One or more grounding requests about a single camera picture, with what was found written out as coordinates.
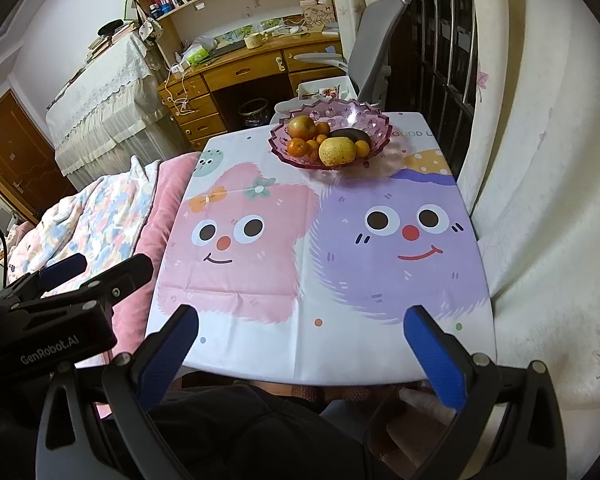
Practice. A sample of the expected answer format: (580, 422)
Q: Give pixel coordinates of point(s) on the white floral curtain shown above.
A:
(545, 185)

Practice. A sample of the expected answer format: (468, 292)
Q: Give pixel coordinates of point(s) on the small yellow tangerine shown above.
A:
(361, 148)

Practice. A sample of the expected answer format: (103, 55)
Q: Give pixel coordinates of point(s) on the wooden desk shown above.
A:
(250, 67)

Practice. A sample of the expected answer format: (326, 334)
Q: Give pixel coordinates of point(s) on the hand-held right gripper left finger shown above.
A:
(167, 350)

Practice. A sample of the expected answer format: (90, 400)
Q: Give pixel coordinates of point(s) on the pink bed sheet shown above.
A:
(165, 220)

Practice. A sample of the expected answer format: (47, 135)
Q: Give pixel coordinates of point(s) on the pink glass fruit bowl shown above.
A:
(375, 132)

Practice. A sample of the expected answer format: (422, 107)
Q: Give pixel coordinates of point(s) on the green tissue box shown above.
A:
(197, 55)

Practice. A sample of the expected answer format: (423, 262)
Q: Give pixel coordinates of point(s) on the white box with photos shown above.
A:
(325, 91)

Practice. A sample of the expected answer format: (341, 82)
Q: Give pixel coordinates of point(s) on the dark avocado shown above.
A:
(352, 135)

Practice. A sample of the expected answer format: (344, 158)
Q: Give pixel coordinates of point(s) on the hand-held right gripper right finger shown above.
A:
(435, 355)

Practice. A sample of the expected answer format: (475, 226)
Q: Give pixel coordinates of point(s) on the cartoon printed tablecloth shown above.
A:
(290, 270)

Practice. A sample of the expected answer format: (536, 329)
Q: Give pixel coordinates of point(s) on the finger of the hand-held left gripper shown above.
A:
(120, 277)
(62, 270)

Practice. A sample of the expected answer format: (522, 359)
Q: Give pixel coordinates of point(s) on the black hat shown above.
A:
(110, 25)

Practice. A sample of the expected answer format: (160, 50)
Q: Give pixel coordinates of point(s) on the grey office chair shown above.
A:
(380, 45)

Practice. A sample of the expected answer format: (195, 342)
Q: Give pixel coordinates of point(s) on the red yellow apple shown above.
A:
(301, 127)

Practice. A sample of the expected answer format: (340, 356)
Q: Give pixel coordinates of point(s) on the woven pattern mug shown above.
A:
(255, 41)

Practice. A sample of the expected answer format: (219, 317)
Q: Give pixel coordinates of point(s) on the yellow pear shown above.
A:
(336, 151)

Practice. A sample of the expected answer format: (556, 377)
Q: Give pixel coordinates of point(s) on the dark waste bin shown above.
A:
(253, 112)

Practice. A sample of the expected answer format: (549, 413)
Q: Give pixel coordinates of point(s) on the brown wooden door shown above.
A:
(20, 160)

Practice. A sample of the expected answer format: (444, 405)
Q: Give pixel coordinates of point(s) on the metal window grille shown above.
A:
(440, 60)

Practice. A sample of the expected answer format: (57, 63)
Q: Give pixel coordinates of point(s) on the piano under lace cover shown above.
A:
(110, 105)

